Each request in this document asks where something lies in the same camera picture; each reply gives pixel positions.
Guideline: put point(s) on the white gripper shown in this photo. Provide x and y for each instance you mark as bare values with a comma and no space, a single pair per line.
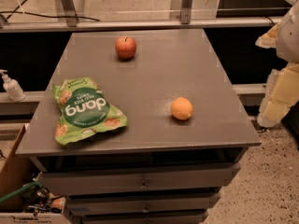
289,37

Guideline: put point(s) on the orange fruit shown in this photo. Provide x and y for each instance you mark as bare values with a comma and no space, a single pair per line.
181,108

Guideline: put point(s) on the grey drawer cabinet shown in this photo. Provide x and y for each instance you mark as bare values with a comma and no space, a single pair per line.
168,64

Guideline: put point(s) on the top drawer with knob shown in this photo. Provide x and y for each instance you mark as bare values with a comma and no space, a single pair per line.
140,179

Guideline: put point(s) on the drawer with knob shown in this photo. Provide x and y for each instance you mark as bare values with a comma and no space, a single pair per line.
142,204
140,179

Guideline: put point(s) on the red apple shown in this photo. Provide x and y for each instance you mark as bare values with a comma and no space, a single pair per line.
125,47

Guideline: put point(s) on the middle drawer with knob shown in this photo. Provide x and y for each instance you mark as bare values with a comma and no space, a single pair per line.
142,204

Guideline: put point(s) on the bottom drawer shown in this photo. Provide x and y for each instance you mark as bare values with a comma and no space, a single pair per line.
173,217

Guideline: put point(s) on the green rice crisps bag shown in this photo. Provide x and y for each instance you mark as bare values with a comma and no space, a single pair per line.
84,111

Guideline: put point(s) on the grey metal railing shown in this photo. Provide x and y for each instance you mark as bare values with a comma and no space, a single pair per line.
60,15

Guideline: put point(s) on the white pump bottle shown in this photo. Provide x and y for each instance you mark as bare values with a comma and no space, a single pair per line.
12,87

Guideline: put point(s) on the cardboard box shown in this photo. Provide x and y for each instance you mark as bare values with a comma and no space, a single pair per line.
14,173

